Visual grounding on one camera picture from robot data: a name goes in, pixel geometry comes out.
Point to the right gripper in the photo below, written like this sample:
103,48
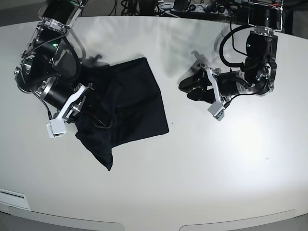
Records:
55,92

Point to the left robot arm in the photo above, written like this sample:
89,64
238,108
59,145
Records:
254,76

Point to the dark navy T-shirt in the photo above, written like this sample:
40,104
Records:
130,94

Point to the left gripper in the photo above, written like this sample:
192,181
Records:
228,84

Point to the white power strip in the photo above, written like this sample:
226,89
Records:
211,7

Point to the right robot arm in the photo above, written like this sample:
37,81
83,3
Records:
38,60

